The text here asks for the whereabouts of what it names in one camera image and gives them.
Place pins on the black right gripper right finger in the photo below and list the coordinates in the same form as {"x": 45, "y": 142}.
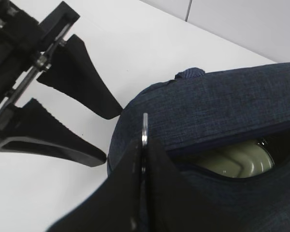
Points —
{"x": 172, "y": 204}

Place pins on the navy blue lunch bag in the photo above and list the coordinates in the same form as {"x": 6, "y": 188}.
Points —
{"x": 197, "y": 112}

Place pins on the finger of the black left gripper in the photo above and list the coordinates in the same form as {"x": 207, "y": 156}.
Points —
{"x": 73, "y": 73}
{"x": 34, "y": 130}

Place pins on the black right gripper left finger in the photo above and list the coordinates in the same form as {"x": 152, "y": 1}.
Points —
{"x": 115, "y": 205}

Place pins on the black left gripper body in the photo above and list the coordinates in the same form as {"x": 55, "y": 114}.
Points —
{"x": 26, "y": 50}

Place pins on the green lidded glass container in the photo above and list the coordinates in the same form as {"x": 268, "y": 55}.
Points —
{"x": 241, "y": 160}

